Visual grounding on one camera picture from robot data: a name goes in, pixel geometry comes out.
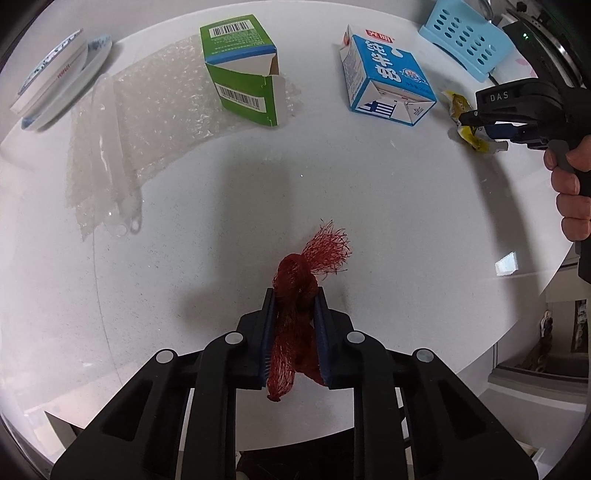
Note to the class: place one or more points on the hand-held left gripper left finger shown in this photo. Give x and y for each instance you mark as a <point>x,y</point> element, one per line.
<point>267,332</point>

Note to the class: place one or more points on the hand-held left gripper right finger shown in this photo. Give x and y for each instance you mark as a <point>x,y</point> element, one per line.
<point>324,332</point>

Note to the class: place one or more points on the blue and white milk carton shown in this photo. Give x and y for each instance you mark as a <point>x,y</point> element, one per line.
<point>383,69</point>

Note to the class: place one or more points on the clear bubble wrap sheet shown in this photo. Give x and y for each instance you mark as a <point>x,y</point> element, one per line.
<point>152,115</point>

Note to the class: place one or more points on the red mesh net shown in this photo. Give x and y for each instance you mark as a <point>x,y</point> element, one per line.
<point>295,277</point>

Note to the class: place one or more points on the yellow snack wrapper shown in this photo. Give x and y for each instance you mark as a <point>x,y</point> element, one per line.
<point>455,104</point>

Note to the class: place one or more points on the light blue utensil holder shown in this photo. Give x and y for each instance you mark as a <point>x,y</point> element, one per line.
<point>461,37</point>

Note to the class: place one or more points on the green and white carton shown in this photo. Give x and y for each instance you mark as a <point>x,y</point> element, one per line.
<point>240,97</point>

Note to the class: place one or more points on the person's right hand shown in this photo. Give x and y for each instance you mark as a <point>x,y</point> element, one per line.
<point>577,198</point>

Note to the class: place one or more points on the blue patterned bowl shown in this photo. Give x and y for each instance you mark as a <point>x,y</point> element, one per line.
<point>51,74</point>

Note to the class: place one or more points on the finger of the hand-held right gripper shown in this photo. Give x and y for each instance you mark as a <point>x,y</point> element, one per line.
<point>508,132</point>
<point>475,118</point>

